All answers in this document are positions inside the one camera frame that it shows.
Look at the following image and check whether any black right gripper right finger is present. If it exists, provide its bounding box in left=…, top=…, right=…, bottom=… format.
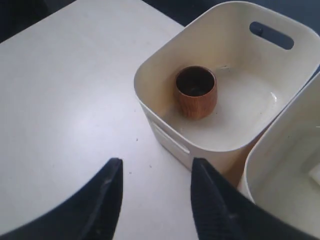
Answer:
left=190, top=157, right=314, bottom=240

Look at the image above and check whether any middle cream plastic bin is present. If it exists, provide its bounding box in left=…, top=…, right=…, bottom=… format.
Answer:
left=238, top=75, right=320, bottom=236

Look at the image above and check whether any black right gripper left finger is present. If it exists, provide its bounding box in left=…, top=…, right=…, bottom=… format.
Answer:
left=0, top=158, right=123, bottom=240

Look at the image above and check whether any cream plastic bin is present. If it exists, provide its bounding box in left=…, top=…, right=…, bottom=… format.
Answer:
left=134, top=1, right=320, bottom=182
left=238, top=75, right=320, bottom=236

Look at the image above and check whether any brown wooden cup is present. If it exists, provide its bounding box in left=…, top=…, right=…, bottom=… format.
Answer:
left=174, top=65, right=218, bottom=120

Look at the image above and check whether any left cream plastic bin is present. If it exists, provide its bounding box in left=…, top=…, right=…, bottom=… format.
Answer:
left=134, top=1, right=320, bottom=182

